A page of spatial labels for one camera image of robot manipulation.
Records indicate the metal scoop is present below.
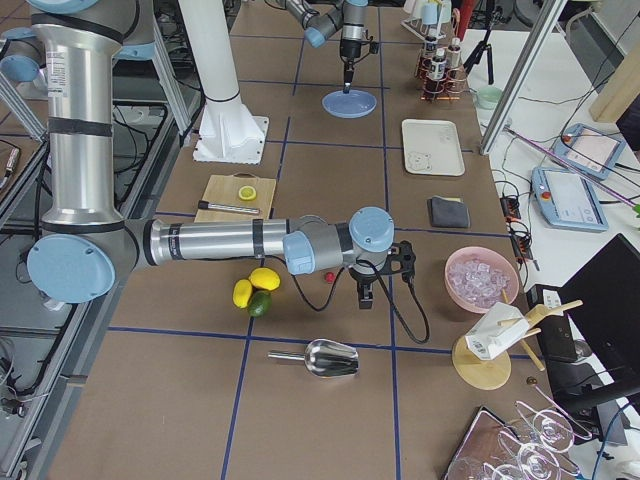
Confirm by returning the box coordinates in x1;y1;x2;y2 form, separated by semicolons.
268;339;360;378

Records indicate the wooden cup stand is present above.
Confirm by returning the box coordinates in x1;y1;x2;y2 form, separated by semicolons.
452;300;583;390

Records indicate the black tripod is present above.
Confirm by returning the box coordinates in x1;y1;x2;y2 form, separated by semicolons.
463;0;496;85

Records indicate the blue teach pendant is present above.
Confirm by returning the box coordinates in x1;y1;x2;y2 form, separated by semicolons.
552;123;627;180
531;167;609;232

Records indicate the aluminium frame post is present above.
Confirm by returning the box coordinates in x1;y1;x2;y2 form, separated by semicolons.
479;0;567;155

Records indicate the blue teach pendant far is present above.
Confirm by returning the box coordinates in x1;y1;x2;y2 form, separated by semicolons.
552;123;627;180

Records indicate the yellow lemon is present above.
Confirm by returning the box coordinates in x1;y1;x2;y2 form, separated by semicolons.
232;279;253;309
248;267;281;291

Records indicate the lemon half slice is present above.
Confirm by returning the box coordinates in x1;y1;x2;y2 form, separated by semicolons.
237;185;257;202

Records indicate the copper bottle rack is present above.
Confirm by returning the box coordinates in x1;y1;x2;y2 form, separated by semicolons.
414;31;467;102

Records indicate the white carton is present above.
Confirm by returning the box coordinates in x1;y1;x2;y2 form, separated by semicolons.
464;302;529;361

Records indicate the clear glass rack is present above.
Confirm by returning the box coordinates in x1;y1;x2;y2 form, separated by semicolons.
443;395;593;480

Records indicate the pink bowl of ice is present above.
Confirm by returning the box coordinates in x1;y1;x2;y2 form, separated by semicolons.
444;246;520;313

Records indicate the mint green bowl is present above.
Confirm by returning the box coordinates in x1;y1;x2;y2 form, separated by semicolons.
475;85;503;110

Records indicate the grey folded cloth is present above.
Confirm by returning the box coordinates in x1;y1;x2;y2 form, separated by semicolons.
427;196;470;228

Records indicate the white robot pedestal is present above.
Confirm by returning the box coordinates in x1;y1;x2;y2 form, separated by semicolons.
179;0;269;164

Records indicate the yellow lemon upper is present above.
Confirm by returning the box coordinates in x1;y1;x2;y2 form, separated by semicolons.
248;267;281;291

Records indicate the blue teach pendant near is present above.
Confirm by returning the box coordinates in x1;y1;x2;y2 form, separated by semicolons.
531;167;609;232

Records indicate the blue plate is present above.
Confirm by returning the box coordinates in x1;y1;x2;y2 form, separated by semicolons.
321;90;377;119

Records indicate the green lime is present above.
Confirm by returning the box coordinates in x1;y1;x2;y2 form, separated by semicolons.
247;290;272;318

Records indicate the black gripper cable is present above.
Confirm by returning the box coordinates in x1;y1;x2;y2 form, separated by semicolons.
288;241;431;345

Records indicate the yellow lemon left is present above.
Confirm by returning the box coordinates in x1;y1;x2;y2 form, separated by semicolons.
232;279;253;309

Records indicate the black handled knife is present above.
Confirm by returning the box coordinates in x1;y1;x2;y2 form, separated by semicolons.
198;200;261;215

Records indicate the black monitor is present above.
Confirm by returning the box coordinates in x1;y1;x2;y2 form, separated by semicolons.
547;234;639;413

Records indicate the cream bear tray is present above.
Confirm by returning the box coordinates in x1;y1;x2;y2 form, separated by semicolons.
401;119;465;177

